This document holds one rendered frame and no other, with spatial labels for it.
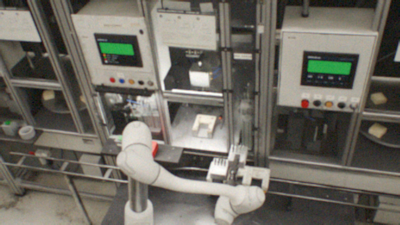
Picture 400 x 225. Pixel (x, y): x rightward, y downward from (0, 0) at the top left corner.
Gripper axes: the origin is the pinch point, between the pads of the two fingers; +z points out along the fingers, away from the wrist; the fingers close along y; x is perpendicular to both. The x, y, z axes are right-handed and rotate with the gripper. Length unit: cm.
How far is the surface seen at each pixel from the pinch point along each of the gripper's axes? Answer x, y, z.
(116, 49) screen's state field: 68, 61, 16
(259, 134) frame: -10.2, 5.2, 18.9
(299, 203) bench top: -38, -36, 4
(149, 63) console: 51, 51, 18
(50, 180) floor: 185, -105, 40
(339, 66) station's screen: -48, 59, 15
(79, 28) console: 88, 71, 18
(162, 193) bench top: 49, -36, -4
